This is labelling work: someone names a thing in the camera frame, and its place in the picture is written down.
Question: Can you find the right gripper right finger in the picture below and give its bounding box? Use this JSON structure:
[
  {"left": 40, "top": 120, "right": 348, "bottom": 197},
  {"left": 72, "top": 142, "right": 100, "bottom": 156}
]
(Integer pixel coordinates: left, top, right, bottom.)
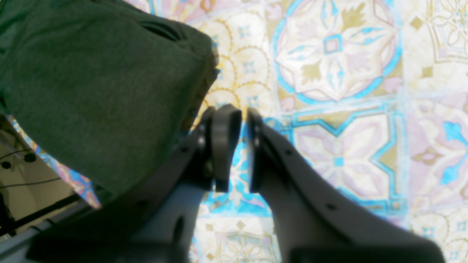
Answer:
[{"left": 246, "top": 108, "right": 445, "bottom": 263}]

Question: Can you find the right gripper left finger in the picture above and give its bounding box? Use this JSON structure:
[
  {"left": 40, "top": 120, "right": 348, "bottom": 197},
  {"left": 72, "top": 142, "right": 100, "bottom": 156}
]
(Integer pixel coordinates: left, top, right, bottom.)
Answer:
[{"left": 26, "top": 104, "right": 242, "bottom": 263}]

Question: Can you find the dark green long-sleeve shirt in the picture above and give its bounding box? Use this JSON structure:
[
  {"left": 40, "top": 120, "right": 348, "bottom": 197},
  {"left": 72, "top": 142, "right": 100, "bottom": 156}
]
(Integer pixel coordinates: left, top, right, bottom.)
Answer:
[{"left": 1, "top": 0, "right": 218, "bottom": 203}]

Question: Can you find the patterned pastel tablecloth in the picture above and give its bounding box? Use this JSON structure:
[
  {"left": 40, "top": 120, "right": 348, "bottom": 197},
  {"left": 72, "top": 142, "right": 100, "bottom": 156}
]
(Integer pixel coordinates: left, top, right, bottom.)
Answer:
[{"left": 8, "top": 0, "right": 467, "bottom": 263}]

